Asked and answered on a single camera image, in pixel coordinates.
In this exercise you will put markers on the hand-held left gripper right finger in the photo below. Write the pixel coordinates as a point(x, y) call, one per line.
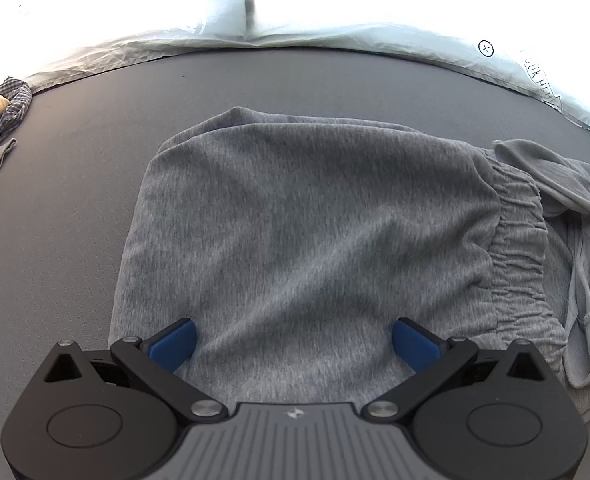
point(415, 345)

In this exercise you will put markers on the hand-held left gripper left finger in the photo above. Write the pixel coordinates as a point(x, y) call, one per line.
point(175, 345)

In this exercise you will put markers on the grey sweatpants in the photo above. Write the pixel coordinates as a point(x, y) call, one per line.
point(300, 240)

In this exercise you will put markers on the plaid cloth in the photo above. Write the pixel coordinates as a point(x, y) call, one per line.
point(15, 105)

